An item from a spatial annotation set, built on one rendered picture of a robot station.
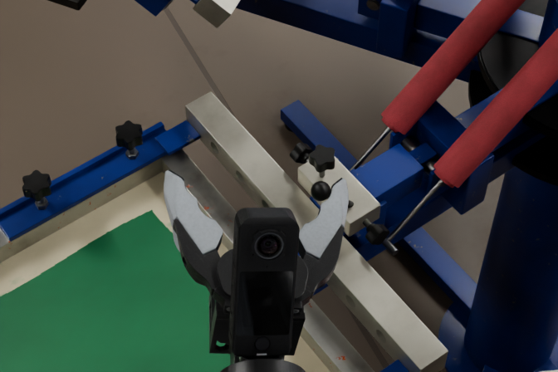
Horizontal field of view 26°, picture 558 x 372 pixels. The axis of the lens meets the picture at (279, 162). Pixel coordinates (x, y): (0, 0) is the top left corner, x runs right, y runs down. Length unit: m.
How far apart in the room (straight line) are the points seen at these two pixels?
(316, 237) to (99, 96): 2.35
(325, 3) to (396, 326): 0.74
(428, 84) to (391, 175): 0.15
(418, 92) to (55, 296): 0.62
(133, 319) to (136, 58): 1.68
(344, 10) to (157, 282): 0.66
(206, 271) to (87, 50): 2.50
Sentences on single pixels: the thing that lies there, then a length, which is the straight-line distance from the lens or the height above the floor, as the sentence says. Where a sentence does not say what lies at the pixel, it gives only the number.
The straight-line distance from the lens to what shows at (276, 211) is 0.89.
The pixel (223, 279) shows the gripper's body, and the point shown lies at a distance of 0.94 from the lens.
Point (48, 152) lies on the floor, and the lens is 3.20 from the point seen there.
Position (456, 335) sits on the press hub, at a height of 0.01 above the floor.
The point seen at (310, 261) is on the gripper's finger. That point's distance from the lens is 0.97.
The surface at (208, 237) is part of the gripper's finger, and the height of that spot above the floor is 1.69.
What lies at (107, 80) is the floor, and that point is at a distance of 3.33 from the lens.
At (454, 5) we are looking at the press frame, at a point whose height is 1.02.
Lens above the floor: 2.49
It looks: 53 degrees down
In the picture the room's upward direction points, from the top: straight up
